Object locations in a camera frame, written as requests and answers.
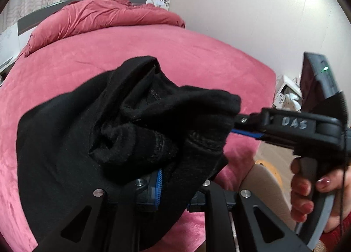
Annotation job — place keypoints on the red duvet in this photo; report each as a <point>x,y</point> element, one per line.
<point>96,16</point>

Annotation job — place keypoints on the yellow round stool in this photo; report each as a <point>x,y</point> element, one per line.
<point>270,168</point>

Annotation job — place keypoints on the white printed pillow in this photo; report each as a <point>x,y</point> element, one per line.
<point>160,2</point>

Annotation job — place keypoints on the white bedside table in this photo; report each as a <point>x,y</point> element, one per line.
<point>8,38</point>

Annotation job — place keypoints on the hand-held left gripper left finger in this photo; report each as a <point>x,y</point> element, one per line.
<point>157,186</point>

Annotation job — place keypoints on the white appliance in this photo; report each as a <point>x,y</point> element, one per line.
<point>285,87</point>

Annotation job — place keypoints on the person's right hand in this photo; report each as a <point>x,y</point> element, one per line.
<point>340,202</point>

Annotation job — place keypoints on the person's right forearm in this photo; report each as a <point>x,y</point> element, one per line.
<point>337,241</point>

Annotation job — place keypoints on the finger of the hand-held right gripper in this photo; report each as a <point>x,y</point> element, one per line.
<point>246,132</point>

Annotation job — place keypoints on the dark grey headboard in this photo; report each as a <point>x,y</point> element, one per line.
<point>27,23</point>

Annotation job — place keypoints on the pink bed sheet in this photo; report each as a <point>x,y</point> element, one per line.
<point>164,46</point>

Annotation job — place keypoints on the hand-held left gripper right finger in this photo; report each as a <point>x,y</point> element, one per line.
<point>214,205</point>

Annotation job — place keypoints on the black pants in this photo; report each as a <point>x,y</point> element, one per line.
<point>68,145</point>

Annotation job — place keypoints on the person's leg in beige trousers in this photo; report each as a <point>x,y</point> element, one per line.
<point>260,186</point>

